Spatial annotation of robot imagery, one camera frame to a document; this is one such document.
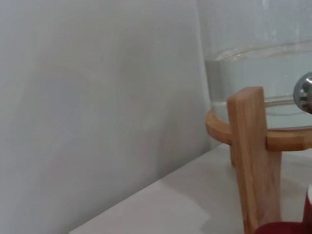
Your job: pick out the red ceramic cup white inside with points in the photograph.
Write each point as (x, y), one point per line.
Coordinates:
(280, 228)

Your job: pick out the chrome faucet tap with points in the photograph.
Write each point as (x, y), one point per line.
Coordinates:
(304, 95)

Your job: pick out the clear glass drink dispenser jar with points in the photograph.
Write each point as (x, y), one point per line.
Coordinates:
(256, 48)

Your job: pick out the wooden dispenser stand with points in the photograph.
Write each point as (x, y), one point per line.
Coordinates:
(253, 158)

